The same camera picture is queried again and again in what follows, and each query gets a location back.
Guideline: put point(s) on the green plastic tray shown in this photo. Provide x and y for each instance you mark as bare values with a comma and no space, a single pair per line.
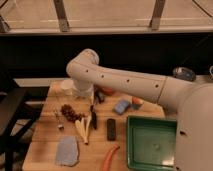
150,143

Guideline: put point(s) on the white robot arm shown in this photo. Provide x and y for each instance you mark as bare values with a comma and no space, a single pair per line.
192,101

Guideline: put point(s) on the small metal fork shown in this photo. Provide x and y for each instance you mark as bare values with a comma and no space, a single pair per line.
60,125

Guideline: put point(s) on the white cup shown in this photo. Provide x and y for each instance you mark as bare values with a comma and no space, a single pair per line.
66,86

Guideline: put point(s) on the black rectangular block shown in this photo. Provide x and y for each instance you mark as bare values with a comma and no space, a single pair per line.
111,129

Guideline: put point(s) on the black chair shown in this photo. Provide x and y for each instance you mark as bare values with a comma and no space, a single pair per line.
12,108

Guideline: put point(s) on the blue sponge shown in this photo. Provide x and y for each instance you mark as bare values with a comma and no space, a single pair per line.
121,106

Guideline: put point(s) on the orange apple on stand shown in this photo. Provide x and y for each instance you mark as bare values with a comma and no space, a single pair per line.
137,103

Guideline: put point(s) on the grey blue cloth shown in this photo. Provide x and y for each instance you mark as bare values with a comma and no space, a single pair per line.
67,152

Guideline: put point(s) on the dark small object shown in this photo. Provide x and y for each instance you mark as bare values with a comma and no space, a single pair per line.
100,96

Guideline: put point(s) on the black handled knife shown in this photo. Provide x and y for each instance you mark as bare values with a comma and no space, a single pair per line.
94,117

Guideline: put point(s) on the bunch of dark grapes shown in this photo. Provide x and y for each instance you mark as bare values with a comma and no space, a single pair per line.
69,113

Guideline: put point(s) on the orange carrot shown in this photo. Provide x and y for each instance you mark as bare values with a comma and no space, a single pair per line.
108,158

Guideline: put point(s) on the grey round dish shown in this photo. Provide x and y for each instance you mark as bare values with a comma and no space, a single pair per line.
184,73

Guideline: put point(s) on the red bowl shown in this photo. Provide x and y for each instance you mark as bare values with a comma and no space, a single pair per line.
107,91

